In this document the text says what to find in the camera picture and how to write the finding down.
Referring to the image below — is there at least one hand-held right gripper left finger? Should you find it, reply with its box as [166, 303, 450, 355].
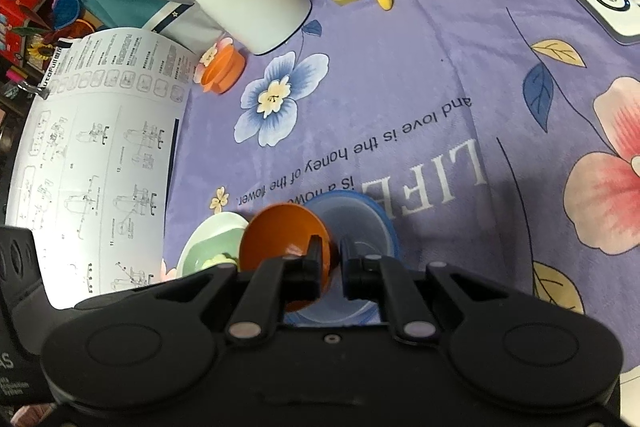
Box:
[149, 234, 325, 347]

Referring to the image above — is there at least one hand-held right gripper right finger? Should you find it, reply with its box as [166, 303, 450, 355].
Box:
[340, 234, 518, 344]

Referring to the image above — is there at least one blue translucent bowl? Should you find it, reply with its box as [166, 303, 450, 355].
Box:
[285, 189, 401, 326]

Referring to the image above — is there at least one small orange bowl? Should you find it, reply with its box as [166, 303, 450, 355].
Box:
[239, 203, 341, 313]

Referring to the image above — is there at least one white round plate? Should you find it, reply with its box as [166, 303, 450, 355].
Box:
[176, 211, 250, 282]

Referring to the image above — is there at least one white instruction sheet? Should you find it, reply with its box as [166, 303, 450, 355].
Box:
[5, 28, 202, 311]

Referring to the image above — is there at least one orange plastic container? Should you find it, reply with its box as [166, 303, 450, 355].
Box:
[200, 38, 247, 96]

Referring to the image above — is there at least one purple floral blanket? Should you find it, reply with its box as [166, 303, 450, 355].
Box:
[160, 0, 640, 360]

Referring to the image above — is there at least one artificial sunflower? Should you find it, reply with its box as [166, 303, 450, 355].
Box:
[22, 41, 57, 64]

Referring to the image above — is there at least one blue plastic scoop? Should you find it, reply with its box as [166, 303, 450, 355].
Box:
[50, 0, 84, 30]

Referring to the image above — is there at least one red cardboard box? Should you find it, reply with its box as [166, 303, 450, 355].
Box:
[0, 0, 58, 54]

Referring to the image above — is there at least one white square device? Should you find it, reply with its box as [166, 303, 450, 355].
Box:
[568, 0, 640, 46]

